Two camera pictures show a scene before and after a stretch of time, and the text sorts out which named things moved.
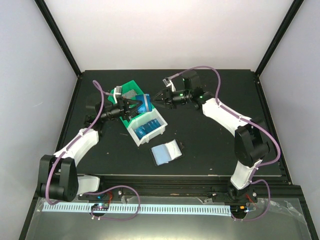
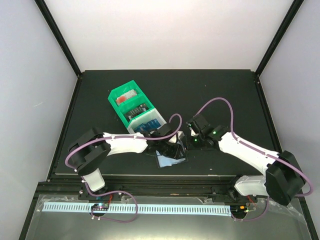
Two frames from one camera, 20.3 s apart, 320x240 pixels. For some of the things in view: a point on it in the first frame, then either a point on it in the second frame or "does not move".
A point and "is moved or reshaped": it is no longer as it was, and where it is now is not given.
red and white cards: (130, 94) does not move
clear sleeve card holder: (166, 152) is moved or reshaped
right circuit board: (238, 209) does not move
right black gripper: (168, 102) to (204, 147)
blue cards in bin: (141, 130) does not move
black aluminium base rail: (278, 187) does not move
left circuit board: (100, 207) does not move
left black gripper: (124, 105) to (176, 153)
